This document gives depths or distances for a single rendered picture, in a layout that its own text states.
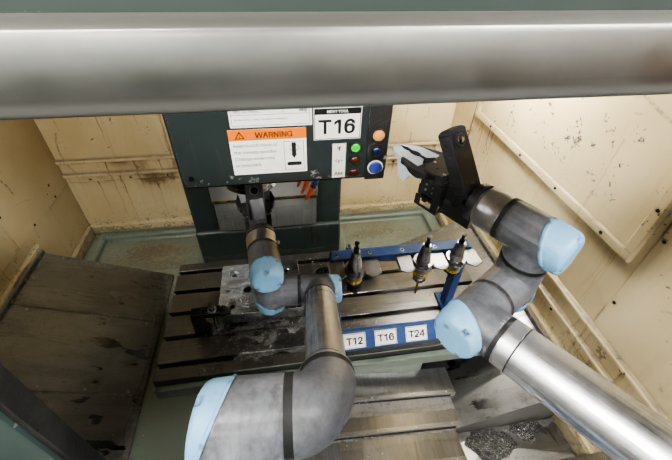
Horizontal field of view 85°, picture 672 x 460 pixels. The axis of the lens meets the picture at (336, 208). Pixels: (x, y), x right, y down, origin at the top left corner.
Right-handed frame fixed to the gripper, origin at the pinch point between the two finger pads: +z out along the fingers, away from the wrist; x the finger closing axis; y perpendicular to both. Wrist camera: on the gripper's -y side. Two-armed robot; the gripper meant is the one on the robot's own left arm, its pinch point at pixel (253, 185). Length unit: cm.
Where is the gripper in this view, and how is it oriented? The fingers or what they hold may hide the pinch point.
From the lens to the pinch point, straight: 109.5
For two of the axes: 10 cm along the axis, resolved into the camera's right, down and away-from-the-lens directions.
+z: -2.6, -6.2, 7.4
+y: -0.3, 7.8, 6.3
